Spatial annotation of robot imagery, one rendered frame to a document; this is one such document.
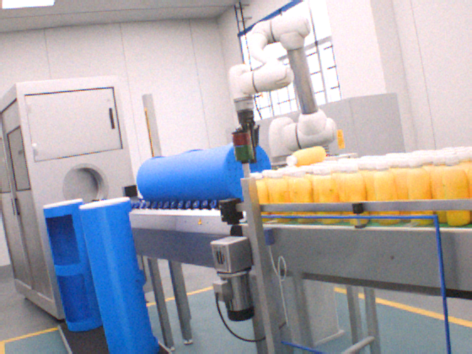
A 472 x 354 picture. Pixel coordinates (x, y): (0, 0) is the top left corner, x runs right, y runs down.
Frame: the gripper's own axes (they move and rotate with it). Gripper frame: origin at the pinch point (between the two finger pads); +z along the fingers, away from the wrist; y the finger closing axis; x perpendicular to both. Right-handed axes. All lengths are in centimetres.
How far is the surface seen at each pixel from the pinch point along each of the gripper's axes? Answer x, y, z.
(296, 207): -47, -23, 20
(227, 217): -10.3, -26.7, 22.4
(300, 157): -33.8, -3.7, 3.2
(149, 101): 143, 31, -49
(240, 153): -44, -41, -2
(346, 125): 67, 151, -9
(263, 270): -44, -39, 38
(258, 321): 1, -11, 75
